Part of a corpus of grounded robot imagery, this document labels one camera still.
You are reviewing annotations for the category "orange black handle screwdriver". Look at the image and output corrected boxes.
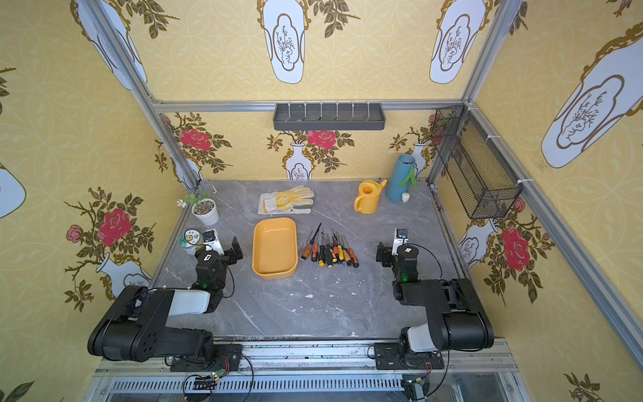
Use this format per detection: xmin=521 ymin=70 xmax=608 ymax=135
xmin=345 ymin=241 xmax=359 ymax=268

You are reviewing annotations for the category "yellow plastic storage box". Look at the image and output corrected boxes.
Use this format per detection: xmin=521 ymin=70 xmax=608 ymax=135
xmin=252 ymin=218 xmax=299 ymax=280

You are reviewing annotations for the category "black yellow handle screwdriver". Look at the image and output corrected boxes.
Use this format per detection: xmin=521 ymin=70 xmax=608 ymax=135
xmin=324 ymin=237 xmax=335 ymax=268

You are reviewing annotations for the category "large black handle screwdriver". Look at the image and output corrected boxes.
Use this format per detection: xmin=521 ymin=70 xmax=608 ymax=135
xmin=318 ymin=238 xmax=326 ymax=267

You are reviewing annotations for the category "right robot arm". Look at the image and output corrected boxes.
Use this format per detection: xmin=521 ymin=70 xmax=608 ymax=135
xmin=376 ymin=243 xmax=495 ymax=355

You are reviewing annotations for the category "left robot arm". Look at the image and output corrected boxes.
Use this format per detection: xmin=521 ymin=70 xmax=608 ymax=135
xmin=87 ymin=237 xmax=243 ymax=367

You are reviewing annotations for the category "green tape roll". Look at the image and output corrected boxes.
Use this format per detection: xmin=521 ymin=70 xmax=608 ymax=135
xmin=178 ymin=229 xmax=204 ymax=256

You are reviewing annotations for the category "white potted succulent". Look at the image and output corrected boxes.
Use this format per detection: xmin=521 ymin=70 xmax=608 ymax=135
xmin=177 ymin=193 xmax=219 ymax=227

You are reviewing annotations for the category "yellow watering can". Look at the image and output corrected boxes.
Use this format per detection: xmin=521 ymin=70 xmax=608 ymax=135
xmin=353 ymin=179 xmax=388 ymax=214

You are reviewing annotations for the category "yellow white work glove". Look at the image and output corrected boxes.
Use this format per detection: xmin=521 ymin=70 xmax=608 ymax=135
xmin=258 ymin=185 xmax=315 ymax=215

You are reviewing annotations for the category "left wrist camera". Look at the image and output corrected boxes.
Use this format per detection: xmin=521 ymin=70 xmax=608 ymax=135
xmin=203 ymin=229 xmax=224 ymax=256

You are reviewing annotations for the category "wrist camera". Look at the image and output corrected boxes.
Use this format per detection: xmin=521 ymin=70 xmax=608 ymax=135
xmin=391 ymin=228 xmax=408 ymax=256
xmin=203 ymin=229 xmax=224 ymax=256

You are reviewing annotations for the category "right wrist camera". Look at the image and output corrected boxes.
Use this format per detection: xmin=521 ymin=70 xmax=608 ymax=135
xmin=391 ymin=228 xmax=408 ymax=256

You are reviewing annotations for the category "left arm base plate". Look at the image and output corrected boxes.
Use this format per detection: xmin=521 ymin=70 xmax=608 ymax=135
xmin=170 ymin=343 xmax=243 ymax=373

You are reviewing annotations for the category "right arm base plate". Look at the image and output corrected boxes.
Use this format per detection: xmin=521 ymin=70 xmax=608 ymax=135
xmin=373 ymin=343 xmax=445 ymax=370

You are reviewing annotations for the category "black wire mesh basket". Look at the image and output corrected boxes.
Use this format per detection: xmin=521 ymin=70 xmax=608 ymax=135
xmin=431 ymin=106 xmax=522 ymax=219

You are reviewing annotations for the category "grey wall shelf rack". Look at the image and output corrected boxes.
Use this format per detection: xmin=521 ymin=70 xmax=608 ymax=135
xmin=273 ymin=102 xmax=386 ymax=132

